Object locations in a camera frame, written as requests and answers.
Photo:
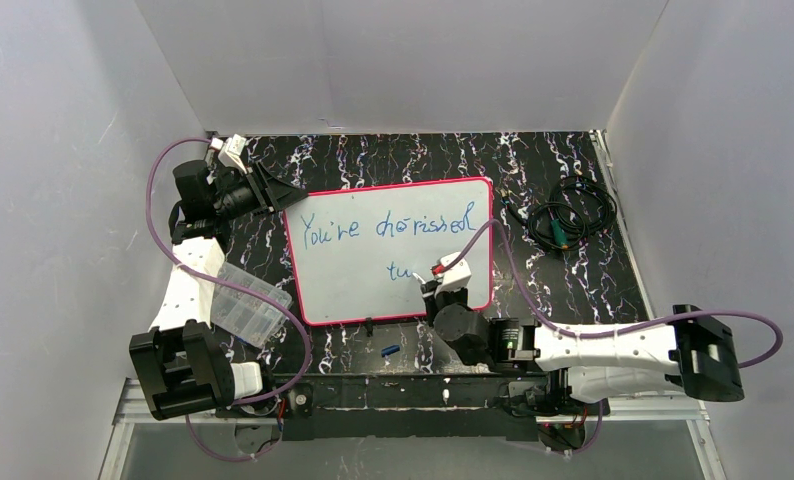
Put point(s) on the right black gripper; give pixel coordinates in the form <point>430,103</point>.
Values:
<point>430,291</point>

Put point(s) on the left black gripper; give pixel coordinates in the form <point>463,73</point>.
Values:
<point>260,192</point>

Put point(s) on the blue marker cap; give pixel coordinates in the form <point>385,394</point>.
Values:
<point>390,350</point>

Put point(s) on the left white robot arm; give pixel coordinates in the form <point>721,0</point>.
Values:
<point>179,363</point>

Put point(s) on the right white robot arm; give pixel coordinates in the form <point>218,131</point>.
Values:
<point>694,354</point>

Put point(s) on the pink framed whiteboard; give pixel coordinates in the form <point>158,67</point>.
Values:
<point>354,251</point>

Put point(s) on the clear plastic screw box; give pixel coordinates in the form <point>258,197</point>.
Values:
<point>248,318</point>

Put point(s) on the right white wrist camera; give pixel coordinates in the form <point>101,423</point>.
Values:
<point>451,273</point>

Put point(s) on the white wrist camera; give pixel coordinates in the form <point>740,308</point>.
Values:
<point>230,151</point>
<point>451,273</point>

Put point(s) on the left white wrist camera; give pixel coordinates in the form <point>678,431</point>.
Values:
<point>230,151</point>

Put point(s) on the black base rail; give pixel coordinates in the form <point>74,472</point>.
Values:
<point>411,405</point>

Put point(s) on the green handled screwdriver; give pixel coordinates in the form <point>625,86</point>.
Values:
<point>559,234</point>

